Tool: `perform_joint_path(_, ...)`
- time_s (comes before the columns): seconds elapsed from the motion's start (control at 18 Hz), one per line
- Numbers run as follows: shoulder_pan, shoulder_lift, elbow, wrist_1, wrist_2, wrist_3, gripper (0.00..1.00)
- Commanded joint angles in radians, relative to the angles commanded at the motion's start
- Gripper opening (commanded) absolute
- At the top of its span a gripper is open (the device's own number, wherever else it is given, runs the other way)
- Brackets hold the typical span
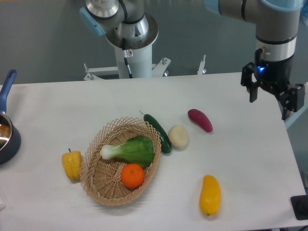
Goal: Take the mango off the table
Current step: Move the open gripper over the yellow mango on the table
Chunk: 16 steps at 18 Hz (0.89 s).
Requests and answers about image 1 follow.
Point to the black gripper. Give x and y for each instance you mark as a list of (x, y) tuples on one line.
[(273, 77)]

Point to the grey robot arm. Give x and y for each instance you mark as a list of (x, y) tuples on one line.
[(276, 21)]

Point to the yellow mango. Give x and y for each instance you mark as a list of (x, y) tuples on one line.
[(210, 196)]

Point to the purple sweet potato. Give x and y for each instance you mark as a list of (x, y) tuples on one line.
[(200, 119)]

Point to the white round bun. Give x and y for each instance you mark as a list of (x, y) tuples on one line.
[(178, 136)]

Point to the green cucumber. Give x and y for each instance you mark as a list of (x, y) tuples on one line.
[(166, 146)]

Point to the black device at edge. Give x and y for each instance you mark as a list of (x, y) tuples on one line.
[(300, 206)]

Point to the green bok choy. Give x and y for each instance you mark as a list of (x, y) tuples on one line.
[(138, 150)]

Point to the orange fruit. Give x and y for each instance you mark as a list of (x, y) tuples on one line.
[(132, 175)]

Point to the woven wicker basket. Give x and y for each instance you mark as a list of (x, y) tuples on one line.
[(100, 178)]

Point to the yellow bell pepper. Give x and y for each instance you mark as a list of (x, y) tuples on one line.
[(71, 162)]

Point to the blue saucepan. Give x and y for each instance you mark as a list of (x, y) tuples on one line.
[(10, 139)]

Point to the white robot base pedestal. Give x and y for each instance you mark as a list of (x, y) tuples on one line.
[(134, 57)]

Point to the white metal mounting frame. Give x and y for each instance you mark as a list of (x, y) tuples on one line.
[(158, 70)]

